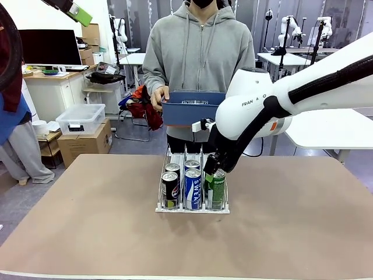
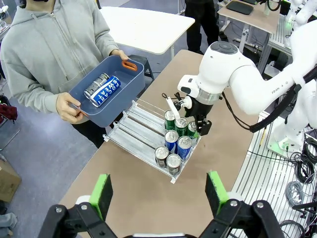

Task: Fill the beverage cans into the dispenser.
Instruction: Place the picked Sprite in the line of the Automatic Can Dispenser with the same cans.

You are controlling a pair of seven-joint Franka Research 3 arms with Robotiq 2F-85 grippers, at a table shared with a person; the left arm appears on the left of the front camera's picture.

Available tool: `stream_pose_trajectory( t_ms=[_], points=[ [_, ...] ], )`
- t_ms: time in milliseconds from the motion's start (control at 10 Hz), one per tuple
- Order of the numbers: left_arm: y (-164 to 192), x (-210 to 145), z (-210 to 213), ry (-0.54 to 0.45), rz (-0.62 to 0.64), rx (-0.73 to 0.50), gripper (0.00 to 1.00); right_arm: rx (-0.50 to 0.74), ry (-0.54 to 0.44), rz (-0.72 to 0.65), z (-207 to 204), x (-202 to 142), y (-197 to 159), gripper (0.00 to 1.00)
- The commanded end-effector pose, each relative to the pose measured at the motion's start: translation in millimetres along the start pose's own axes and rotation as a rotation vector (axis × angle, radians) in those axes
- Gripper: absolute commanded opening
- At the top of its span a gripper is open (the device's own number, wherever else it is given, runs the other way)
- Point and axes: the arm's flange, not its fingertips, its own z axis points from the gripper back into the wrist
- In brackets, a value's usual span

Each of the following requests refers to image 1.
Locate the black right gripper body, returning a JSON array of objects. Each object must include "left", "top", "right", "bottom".
[{"left": 206, "top": 125, "right": 237, "bottom": 160}]

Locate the green soda can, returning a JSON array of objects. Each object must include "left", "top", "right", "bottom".
[{"left": 203, "top": 170, "right": 227, "bottom": 211}]

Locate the blue basket with orange handles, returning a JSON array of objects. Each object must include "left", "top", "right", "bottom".
[{"left": 161, "top": 92, "right": 228, "bottom": 129}]

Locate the person's right forearm grey sleeve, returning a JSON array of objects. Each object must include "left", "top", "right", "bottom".
[{"left": 142, "top": 68, "right": 170, "bottom": 97}]

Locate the person's right hand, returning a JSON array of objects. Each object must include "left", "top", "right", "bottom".
[{"left": 150, "top": 86, "right": 171, "bottom": 112}]

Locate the tall brown cardboard box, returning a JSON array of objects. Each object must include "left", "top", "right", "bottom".
[{"left": 80, "top": 22, "right": 101, "bottom": 47}]

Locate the small brown cardboard box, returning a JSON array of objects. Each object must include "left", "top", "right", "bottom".
[{"left": 78, "top": 46, "right": 96, "bottom": 66}]

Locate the black computer monitor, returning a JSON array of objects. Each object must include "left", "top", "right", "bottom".
[{"left": 17, "top": 29, "right": 83, "bottom": 67}]

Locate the white keyboard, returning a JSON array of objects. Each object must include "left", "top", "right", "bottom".
[{"left": 57, "top": 64, "right": 90, "bottom": 72}]

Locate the grey packaged tray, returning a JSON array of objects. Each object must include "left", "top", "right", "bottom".
[{"left": 97, "top": 61, "right": 119, "bottom": 75}]

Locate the black bag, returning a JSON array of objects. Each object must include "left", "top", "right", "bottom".
[{"left": 86, "top": 71, "right": 126, "bottom": 85}]

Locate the white office table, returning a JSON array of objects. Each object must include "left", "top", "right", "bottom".
[
  {"left": 256, "top": 52, "right": 320, "bottom": 80},
  {"left": 118, "top": 52, "right": 146, "bottom": 88}
]

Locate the red orange backpack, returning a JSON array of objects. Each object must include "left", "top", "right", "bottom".
[{"left": 118, "top": 83, "right": 164, "bottom": 131}]

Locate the white desk with wooden top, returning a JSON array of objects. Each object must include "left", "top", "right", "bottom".
[{"left": 22, "top": 64, "right": 98, "bottom": 123}]

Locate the person in grey hoodie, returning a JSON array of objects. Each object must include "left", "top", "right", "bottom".
[{"left": 142, "top": 0, "right": 257, "bottom": 155}]

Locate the white side cabinet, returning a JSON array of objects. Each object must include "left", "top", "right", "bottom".
[{"left": 83, "top": 80, "right": 125, "bottom": 115}]

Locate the clear plastic storage bin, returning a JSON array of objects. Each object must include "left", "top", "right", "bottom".
[{"left": 55, "top": 103, "right": 107, "bottom": 136}]

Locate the black tripod stand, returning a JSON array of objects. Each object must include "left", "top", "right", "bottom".
[
  {"left": 310, "top": 17, "right": 327, "bottom": 65},
  {"left": 270, "top": 16, "right": 293, "bottom": 79}
]

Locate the large white table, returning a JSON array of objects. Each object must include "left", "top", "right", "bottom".
[{"left": 284, "top": 107, "right": 373, "bottom": 164}]

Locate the white roll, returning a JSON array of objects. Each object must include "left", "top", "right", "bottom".
[{"left": 31, "top": 120, "right": 50, "bottom": 136}]

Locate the small wooden shelf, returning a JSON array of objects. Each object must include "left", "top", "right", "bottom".
[{"left": 37, "top": 130, "right": 62, "bottom": 170}]

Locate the large brown cardboard box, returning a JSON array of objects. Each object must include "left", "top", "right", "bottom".
[{"left": 57, "top": 118, "right": 113, "bottom": 169}]

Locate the light stand with white head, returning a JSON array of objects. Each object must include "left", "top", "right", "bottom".
[{"left": 263, "top": 8, "right": 274, "bottom": 52}]

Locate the person in dark red jacket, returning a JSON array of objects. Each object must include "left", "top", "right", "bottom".
[{"left": 0, "top": 17, "right": 55, "bottom": 186}]

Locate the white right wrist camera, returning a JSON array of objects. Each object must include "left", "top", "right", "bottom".
[{"left": 191, "top": 118, "right": 217, "bottom": 132}]

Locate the white wire can dispenser rack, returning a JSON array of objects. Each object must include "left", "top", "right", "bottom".
[{"left": 155, "top": 142, "right": 231, "bottom": 215}]

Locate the left arm black cable sleeve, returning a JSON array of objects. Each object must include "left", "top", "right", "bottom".
[{"left": 0, "top": 4, "right": 23, "bottom": 91}]

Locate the arm black cable sleeve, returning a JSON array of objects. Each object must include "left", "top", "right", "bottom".
[
  {"left": 223, "top": 55, "right": 373, "bottom": 173},
  {"left": 0, "top": 4, "right": 23, "bottom": 91}
]

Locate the metal frame chair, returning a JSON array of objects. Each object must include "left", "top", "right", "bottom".
[{"left": 115, "top": 96, "right": 164, "bottom": 143}]

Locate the right arm black cable sleeve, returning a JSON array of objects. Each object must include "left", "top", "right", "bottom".
[{"left": 223, "top": 55, "right": 373, "bottom": 173}]

